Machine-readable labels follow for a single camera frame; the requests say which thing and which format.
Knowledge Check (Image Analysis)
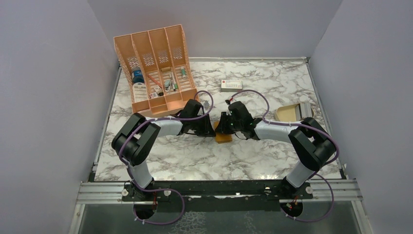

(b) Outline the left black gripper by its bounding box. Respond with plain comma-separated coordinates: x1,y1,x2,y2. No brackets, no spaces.
190,113,216,137

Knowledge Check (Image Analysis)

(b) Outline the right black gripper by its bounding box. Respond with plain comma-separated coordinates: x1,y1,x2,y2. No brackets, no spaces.
216,111,243,134

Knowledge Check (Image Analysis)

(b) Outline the yellow leather card holder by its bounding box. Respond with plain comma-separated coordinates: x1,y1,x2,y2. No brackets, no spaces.
213,121,232,144

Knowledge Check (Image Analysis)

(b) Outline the stack of grey cards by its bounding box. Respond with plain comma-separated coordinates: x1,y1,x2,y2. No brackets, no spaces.
294,102,315,121

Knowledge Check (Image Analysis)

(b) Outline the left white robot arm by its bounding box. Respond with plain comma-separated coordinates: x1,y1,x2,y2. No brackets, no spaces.
111,99,216,200

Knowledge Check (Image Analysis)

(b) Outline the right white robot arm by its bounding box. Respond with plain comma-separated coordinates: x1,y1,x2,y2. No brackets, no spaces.
215,101,338,198

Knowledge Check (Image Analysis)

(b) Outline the white small card box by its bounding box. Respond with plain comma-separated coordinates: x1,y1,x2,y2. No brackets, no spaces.
220,79,243,92

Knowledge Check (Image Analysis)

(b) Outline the beige oval tray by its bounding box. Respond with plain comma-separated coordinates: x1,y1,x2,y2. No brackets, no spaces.
275,103,302,122

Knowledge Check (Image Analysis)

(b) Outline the metal binder clip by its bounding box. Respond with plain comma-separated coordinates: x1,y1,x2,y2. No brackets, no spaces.
164,78,173,92

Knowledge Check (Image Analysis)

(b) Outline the green white marker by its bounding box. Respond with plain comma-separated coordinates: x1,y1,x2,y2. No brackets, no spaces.
181,66,187,79

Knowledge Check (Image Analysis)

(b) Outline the small brown eraser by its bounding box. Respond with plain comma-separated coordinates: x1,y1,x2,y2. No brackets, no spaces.
161,66,171,72

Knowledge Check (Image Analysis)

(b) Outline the white label sheet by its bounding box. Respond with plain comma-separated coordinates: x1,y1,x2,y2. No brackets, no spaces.
132,82,148,103

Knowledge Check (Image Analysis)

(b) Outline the red pencil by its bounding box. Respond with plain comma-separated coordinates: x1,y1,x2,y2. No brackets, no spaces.
148,75,163,89

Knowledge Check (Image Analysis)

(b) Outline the black mounting base bar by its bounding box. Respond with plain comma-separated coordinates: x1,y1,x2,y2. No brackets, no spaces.
121,179,313,213

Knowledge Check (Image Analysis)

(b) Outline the peach plastic desk organizer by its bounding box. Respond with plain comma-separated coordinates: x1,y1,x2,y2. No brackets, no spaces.
113,24,198,117

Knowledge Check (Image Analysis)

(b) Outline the blue tape roll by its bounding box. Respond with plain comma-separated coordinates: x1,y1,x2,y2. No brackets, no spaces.
131,69,145,84

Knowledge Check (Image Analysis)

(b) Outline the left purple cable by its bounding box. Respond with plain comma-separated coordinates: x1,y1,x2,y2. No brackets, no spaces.
118,90,214,191

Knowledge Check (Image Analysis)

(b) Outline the purple cable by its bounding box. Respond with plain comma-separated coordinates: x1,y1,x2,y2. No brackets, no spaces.
118,90,214,191
225,89,340,178

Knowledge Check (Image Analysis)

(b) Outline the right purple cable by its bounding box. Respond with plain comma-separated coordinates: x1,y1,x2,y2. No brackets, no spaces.
225,89,340,178

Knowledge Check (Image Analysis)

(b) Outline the aluminium frame rail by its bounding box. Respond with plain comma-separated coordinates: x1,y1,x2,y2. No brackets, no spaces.
76,179,363,205

